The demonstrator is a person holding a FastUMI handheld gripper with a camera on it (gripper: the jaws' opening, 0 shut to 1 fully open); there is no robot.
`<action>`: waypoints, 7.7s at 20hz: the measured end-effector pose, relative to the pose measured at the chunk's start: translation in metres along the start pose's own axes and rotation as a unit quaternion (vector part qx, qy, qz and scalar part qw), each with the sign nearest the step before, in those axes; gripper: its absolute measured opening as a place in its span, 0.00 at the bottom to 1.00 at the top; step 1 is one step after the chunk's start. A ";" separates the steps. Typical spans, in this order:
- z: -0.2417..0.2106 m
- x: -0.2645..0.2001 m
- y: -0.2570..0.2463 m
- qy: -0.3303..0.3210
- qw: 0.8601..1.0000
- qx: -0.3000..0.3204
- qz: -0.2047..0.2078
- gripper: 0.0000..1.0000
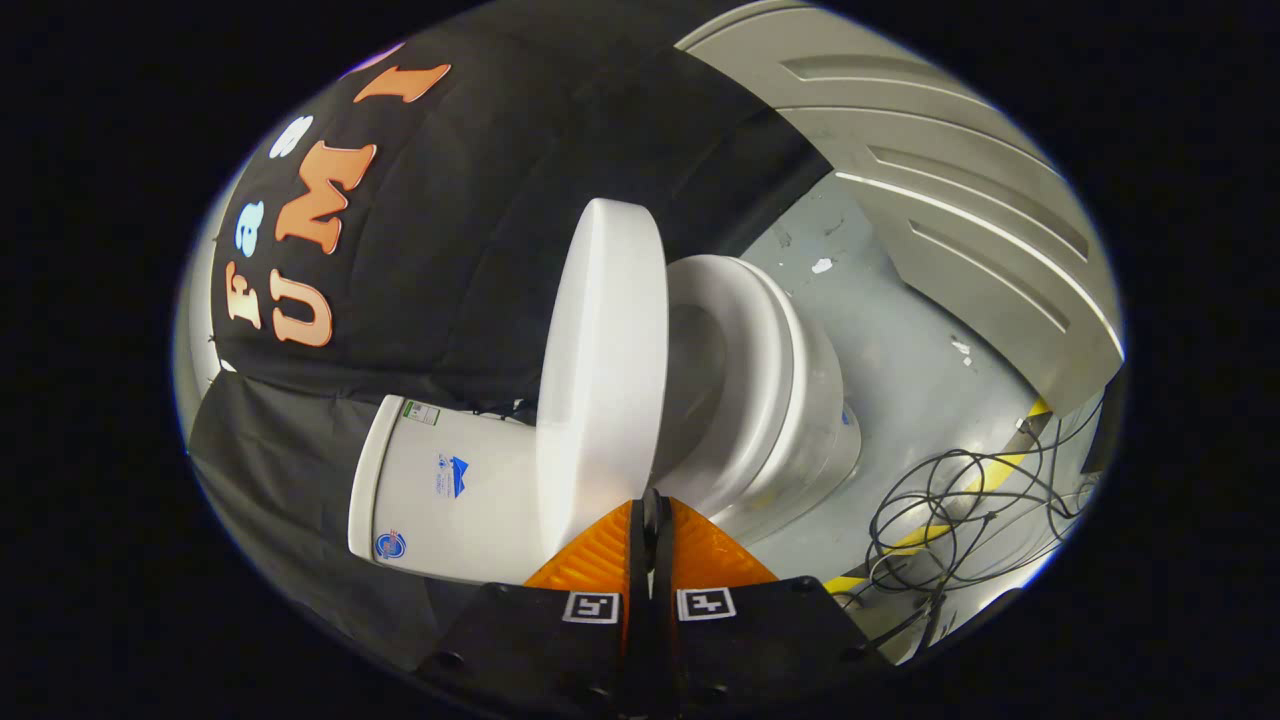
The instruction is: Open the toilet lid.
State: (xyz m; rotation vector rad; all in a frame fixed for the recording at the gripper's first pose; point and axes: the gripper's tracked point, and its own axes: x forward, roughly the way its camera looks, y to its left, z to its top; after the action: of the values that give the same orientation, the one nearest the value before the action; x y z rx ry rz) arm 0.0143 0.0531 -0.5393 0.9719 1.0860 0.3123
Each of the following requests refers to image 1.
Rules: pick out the white toilet lid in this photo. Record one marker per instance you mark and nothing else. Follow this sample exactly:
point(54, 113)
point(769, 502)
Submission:
point(605, 360)

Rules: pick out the yellow floor tape strip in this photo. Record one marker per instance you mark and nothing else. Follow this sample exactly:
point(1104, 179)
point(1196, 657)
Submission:
point(1000, 470)

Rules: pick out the white plastic drawer cabinet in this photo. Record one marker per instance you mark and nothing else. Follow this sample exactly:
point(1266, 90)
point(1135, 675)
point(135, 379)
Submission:
point(950, 200)

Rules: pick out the dark panel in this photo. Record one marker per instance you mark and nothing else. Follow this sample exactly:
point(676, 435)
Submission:
point(1105, 425)

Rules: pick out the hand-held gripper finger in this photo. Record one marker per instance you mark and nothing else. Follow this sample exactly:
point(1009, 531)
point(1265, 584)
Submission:
point(662, 640)
point(640, 640)

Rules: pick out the black backdrop cloth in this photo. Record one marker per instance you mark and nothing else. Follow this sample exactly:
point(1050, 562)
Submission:
point(470, 230)

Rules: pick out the white ceramic toilet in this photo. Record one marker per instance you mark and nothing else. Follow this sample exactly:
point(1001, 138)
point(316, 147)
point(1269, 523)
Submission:
point(770, 400)

